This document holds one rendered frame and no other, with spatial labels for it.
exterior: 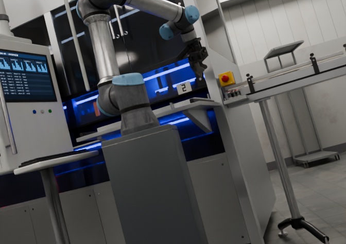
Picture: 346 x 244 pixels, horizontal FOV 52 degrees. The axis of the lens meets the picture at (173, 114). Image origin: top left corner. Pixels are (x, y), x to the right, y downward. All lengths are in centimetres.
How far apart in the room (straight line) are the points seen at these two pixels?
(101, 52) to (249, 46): 422
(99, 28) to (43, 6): 119
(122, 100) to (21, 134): 93
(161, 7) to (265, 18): 421
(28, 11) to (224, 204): 183
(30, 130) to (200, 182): 101
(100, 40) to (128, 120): 38
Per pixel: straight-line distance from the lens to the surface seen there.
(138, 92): 131
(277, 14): 574
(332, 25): 587
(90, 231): 249
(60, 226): 237
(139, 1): 153
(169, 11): 159
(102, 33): 152
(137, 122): 128
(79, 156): 205
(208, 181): 208
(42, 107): 228
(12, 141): 200
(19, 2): 282
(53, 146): 225
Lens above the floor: 71
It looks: 5 degrees up
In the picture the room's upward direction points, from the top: 15 degrees counter-clockwise
